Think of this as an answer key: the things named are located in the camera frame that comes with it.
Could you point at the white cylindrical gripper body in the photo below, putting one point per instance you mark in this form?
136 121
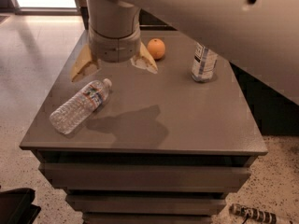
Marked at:
114 48

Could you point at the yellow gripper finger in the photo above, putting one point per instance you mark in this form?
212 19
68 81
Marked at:
143 60
84 65

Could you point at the clear crinkled water bottle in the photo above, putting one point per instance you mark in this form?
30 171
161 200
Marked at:
68 116

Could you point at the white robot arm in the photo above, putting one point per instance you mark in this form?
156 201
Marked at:
261 36

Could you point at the labelled upright water bottle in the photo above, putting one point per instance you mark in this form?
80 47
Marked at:
204 63

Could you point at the orange fruit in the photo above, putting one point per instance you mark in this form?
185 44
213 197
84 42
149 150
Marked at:
156 48

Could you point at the grey drawer cabinet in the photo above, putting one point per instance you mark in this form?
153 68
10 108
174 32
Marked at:
163 149

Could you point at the black object at floor corner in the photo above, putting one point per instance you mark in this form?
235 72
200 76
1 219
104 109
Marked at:
16 206

